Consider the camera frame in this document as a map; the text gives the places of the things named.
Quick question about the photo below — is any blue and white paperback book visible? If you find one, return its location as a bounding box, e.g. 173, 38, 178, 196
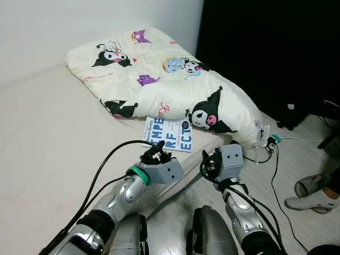
144, 116, 193, 154

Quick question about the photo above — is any grey left robot leg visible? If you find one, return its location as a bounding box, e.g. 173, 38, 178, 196
106, 212, 149, 255

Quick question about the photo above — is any grey slipper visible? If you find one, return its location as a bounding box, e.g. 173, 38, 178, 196
295, 174, 325, 197

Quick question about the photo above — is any cream mattress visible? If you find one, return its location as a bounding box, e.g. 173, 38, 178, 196
0, 64, 234, 255

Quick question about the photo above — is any person in black trousers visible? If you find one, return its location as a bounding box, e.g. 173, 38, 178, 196
284, 170, 340, 213

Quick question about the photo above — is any black wardrobe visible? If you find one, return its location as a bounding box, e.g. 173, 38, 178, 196
195, 0, 340, 131

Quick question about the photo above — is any black round object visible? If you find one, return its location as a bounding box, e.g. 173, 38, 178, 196
305, 244, 340, 255

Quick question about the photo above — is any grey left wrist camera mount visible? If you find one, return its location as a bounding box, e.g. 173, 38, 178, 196
141, 158, 184, 185

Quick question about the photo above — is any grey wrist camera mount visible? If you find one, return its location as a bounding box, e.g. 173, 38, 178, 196
141, 158, 184, 185
219, 143, 245, 181

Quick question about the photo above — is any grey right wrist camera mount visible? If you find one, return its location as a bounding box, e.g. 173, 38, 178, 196
219, 143, 245, 181

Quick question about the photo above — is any thin black charger cable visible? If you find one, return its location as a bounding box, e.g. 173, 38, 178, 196
243, 142, 310, 253

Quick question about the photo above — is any thin white cable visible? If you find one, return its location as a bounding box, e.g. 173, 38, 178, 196
280, 137, 322, 144

